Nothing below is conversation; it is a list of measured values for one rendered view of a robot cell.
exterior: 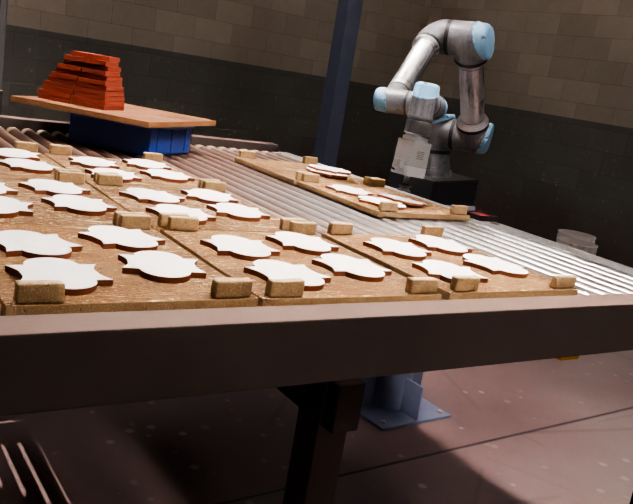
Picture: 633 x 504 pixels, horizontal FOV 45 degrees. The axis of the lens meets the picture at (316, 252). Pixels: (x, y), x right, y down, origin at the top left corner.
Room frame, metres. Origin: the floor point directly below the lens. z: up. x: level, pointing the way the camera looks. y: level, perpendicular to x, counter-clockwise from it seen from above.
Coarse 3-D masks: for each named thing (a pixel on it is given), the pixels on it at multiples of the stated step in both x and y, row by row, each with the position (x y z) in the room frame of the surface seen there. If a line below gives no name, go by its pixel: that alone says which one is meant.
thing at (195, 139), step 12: (0, 120) 2.64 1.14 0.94; (12, 120) 2.66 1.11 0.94; (24, 120) 2.68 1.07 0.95; (36, 120) 2.71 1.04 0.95; (48, 120) 2.76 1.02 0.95; (192, 144) 3.05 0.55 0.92; (204, 144) 3.08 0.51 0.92; (216, 144) 3.11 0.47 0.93; (228, 144) 3.14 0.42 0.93; (240, 144) 3.17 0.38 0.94; (252, 144) 3.20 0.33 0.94; (264, 144) 3.24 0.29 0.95; (276, 144) 3.28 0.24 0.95
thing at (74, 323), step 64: (0, 320) 0.79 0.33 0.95; (64, 320) 0.82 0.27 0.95; (128, 320) 0.86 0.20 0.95; (192, 320) 0.89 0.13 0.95; (256, 320) 0.93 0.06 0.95; (320, 320) 0.99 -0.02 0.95; (384, 320) 1.05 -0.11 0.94; (448, 320) 1.12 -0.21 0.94; (512, 320) 1.20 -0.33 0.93; (576, 320) 1.30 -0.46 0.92; (0, 384) 0.75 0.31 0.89; (64, 384) 0.79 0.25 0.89; (128, 384) 0.84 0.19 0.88; (192, 384) 0.88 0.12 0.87; (256, 384) 0.94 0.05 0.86
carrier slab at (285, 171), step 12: (252, 168) 2.61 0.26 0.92; (264, 168) 2.55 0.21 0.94; (276, 168) 2.59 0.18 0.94; (288, 168) 2.65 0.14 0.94; (300, 168) 2.70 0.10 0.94; (288, 180) 2.41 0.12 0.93; (300, 180) 2.40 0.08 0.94; (324, 180) 2.49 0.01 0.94; (336, 180) 2.54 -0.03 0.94; (348, 180) 2.59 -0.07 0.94; (360, 180) 2.65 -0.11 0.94
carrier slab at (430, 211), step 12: (324, 192) 2.26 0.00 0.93; (372, 192) 2.40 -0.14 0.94; (384, 192) 2.44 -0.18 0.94; (396, 192) 2.49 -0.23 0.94; (348, 204) 2.16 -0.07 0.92; (360, 204) 2.12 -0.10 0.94; (432, 204) 2.35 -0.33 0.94; (384, 216) 2.06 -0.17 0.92; (396, 216) 2.09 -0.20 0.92; (408, 216) 2.11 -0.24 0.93; (420, 216) 2.14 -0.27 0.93; (432, 216) 2.17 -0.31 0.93; (444, 216) 2.19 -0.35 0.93; (456, 216) 2.22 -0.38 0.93; (468, 216) 2.25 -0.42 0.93
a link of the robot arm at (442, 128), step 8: (440, 120) 2.92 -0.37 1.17; (448, 120) 2.93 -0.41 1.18; (456, 120) 2.93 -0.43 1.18; (432, 128) 2.93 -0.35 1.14; (440, 128) 2.92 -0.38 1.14; (448, 128) 2.91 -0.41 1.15; (432, 136) 2.93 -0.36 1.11; (440, 136) 2.92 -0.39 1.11; (448, 136) 2.90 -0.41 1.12; (432, 144) 2.93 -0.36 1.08; (440, 144) 2.92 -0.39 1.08; (448, 144) 2.91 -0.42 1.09
